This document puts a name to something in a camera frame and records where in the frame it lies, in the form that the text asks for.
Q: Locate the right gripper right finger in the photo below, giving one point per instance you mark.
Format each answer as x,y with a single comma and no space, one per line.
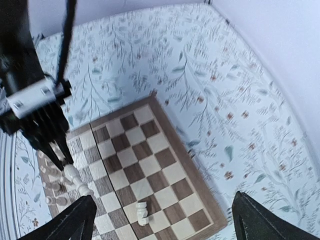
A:
252,221

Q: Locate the white chess piece knight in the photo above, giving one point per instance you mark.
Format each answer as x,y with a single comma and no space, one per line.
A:
142,213

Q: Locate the front aluminium rail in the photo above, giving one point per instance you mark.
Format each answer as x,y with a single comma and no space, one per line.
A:
9,228

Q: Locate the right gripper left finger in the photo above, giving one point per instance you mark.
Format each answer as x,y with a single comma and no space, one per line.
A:
74,223

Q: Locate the floral patterned table mat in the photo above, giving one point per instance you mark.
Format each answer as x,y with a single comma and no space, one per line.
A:
227,109

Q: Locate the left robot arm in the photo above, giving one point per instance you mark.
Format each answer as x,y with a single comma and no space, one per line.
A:
19,63

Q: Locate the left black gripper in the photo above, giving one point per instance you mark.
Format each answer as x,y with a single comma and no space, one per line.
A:
41,127

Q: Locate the wooden chess board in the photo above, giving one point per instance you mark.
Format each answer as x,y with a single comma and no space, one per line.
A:
135,155

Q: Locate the white chess piece queen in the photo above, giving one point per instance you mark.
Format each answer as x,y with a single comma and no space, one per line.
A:
73,175

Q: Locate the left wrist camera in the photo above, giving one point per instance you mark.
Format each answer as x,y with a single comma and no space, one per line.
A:
37,95

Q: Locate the white pawn placed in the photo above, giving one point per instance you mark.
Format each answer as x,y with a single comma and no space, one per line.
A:
55,186
60,201

